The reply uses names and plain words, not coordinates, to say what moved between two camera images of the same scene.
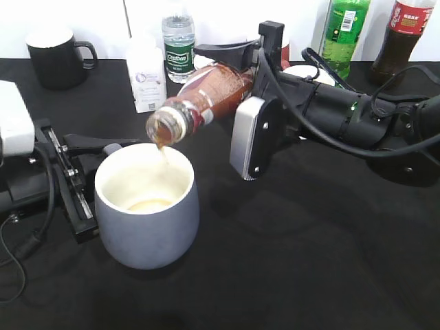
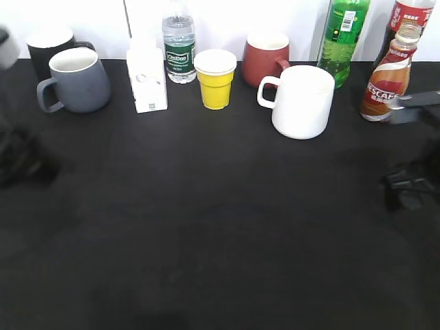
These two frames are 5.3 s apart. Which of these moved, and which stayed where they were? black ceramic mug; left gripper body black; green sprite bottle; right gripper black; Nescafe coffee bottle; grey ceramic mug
Moved: right gripper black; left gripper body black; Nescafe coffee bottle; grey ceramic mug
Stayed: green sprite bottle; black ceramic mug
